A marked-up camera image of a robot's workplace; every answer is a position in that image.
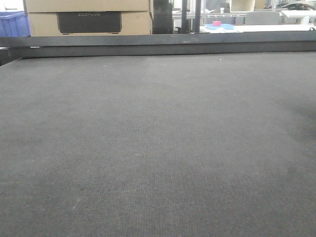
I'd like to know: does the black vertical post left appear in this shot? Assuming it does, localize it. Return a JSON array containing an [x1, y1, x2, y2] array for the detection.
[[181, 0, 188, 34]]

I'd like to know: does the black conveyor side rail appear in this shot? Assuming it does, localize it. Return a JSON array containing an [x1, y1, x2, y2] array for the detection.
[[0, 30, 316, 58]]

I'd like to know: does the blue crate far left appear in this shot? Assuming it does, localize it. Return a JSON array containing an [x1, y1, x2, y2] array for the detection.
[[0, 11, 31, 37]]

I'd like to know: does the upper cardboard box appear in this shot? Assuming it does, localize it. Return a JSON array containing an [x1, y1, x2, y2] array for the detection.
[[25, 0, 154, 13]]

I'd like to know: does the lower cardboard box black label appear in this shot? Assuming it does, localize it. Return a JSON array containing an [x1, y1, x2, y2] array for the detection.
[[28, 12, 152, 37]]

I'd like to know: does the black vertical post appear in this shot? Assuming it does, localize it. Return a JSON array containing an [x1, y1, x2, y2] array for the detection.
[[181, 0, 188, 34], [194, 0, 201, 33]]

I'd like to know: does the dark grey conveyor belt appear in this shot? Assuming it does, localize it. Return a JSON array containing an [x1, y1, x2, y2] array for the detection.
[[0, 52, 316, 237]]

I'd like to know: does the white background table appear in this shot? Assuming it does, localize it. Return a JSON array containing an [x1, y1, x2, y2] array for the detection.
[[200, 24, 316, 33]]

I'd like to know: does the black vertical post right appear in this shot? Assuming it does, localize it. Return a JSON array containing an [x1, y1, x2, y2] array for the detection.
[[194, 0, 201, 33]]

